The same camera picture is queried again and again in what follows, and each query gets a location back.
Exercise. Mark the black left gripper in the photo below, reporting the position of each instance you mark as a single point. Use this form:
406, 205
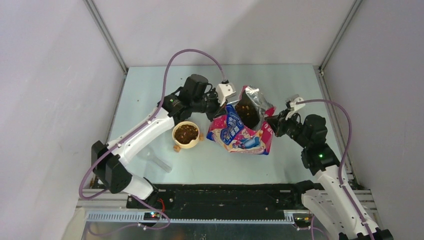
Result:
218, 109

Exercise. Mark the cream cat-shaped pet bowl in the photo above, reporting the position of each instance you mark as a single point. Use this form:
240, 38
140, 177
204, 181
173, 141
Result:
185, 131

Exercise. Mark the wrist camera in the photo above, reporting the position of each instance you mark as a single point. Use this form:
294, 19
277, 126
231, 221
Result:
294, 104
224, 92

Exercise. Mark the wooden bowl stand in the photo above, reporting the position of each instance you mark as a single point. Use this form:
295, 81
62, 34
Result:
178, 146

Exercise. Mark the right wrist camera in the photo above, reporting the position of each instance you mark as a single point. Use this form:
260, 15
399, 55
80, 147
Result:
294, 104

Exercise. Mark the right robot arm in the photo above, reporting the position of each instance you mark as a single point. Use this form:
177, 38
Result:
341, 213

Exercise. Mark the translucent plastic scoop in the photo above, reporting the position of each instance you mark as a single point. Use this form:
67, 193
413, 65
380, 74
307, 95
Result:
148, 154

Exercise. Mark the pink blue cat food bag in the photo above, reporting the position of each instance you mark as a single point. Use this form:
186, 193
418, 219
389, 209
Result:
230, 133

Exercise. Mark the brown pet food kibble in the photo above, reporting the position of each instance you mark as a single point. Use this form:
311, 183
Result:
248, 115

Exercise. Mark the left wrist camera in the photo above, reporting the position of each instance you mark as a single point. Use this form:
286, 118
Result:
224, 92

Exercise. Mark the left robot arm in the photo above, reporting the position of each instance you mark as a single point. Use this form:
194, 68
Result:
110, 160

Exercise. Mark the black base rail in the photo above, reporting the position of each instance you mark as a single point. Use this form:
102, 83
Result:
230, 201

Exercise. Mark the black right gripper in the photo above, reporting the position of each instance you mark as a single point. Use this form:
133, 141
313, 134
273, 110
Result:
278, 122

